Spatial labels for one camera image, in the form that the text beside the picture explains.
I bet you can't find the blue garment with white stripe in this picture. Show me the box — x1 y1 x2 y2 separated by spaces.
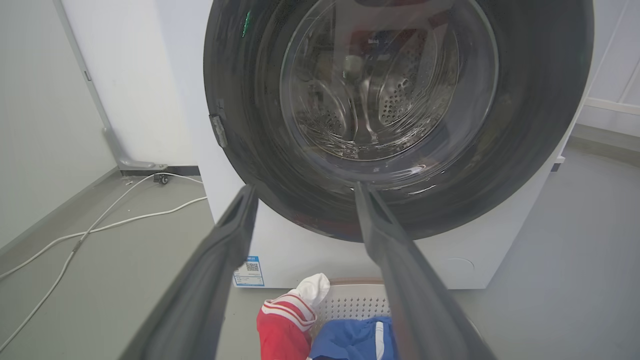
309 315 399 360

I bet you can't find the white power cable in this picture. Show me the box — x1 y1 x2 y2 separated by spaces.
0 196 208 352
0 172 204 282

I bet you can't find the white front-load washing machine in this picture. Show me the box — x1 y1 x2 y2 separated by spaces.
154 0 636 290

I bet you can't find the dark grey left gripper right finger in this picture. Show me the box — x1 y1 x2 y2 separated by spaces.
353 181 497 360

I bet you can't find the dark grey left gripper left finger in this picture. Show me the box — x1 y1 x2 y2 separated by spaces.
119 183 259 360

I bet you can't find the white perforated laundry basket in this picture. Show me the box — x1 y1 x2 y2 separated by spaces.
311 278 484 346

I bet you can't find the red white striped garment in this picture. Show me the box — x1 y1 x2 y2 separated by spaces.
256 273 331 360

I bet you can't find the dark round washing machine door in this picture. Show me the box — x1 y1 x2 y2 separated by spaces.
203 0 595 244

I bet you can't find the grey metal stand leg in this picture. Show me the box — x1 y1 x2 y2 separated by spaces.
52 0 169 174

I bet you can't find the blue white QR sticker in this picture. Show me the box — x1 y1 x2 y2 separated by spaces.
233 256 265 288

